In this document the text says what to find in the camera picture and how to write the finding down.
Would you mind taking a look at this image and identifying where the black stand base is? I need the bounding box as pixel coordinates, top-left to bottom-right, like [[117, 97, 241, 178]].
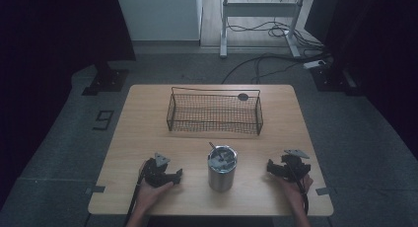
[[81, 60, 130, 97], [310, 64, 363, 97]]

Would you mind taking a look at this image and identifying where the white power strip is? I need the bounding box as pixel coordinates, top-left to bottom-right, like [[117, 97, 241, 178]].
[[303, 59, 326, 70]]

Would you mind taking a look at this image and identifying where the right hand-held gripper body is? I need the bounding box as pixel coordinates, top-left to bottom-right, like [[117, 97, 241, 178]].
[[278, 149, 312, 183]]

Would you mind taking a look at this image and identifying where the black floor cable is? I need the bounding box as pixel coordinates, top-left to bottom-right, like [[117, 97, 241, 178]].
[[221, 51, 332, 85]]

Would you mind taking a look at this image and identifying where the hand-held gripper black cable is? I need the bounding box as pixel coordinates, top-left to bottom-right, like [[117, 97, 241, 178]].
[[287, 166, 311, 217], [125, 161, 148, 227]]

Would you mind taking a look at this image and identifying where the stainless steel tumbler cup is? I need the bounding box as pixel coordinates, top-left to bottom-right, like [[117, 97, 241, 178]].
[[207, 145, 239, 193]]

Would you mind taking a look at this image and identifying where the tangle of thin floor cables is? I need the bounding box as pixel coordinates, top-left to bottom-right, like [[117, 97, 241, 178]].
[[226, 20, 325, 51]]

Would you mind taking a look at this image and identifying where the metal straw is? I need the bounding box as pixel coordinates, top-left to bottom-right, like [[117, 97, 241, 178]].
[[208, 141, 225, 162]]

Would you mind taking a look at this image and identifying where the dark curtain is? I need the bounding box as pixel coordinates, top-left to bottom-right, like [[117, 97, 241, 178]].
[[0, 0, 137, 210], [304, 0, 418, 161]]

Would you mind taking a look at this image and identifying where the left hand-held gripper black cable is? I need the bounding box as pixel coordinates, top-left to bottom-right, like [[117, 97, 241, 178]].
[[125, 161, 148, 227]]

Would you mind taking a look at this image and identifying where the white cabinet panel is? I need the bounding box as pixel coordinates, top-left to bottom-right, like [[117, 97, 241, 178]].
[[114, 0, 203, 42]]

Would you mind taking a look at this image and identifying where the black wire mesh basket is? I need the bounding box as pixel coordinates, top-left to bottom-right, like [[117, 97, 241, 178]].
[[166, 86, 264, 136]]

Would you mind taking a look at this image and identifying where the right hand-held gripper black cable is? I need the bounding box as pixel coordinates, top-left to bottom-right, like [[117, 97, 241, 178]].
[[287, 166, 311, 217]]

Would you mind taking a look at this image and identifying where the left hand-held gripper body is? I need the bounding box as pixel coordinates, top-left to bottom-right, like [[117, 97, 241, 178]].
[[141, 152, 175, 189]]

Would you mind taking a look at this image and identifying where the white desk frame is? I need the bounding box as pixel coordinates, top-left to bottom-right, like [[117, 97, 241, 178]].
[[219, 0, 308, 59]]

